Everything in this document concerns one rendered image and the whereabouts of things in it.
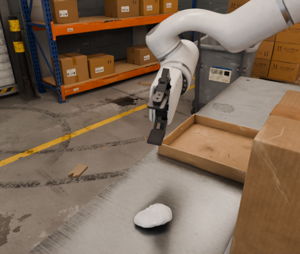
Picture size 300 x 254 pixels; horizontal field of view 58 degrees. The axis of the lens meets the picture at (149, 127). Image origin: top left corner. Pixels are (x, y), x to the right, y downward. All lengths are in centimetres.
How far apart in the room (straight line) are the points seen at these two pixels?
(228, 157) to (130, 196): 34
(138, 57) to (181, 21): 374
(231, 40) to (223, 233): 42
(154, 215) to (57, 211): 136
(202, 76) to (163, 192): 227
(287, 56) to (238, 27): 351
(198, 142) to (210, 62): 195
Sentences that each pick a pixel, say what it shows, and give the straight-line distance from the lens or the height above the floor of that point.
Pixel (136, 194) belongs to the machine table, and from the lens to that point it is 71.
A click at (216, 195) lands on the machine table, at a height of 83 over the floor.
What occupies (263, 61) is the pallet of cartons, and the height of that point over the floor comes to 36.
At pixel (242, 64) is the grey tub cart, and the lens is 274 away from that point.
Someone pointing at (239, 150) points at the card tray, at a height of 83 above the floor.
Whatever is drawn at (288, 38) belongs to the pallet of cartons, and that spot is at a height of 71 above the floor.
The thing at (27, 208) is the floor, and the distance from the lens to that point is 202.
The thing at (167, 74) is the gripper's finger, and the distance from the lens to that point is 53.
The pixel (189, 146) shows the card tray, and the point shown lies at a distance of 89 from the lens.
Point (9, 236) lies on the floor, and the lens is 189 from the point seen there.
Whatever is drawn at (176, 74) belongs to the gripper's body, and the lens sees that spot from 59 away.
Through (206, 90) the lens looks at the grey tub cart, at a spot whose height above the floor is 33.
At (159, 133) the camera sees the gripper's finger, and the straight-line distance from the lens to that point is 57.
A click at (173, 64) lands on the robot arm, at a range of 64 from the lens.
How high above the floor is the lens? 130
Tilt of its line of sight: 28 degrees down
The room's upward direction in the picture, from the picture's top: straight up
